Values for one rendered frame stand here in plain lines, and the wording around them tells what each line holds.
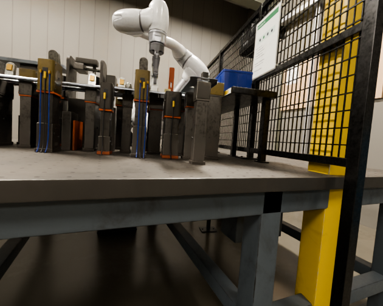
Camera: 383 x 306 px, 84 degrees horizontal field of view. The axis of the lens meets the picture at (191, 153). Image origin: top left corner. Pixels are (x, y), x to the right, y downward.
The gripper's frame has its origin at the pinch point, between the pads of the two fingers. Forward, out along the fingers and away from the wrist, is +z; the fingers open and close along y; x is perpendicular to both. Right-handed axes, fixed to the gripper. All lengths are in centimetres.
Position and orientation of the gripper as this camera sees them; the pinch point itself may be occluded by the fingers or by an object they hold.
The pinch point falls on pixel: (154, 85)
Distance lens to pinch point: 114.9
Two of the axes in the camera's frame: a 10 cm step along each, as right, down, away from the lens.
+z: -0.7, 10.0, 0.6
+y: 2.2, 0.8, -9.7
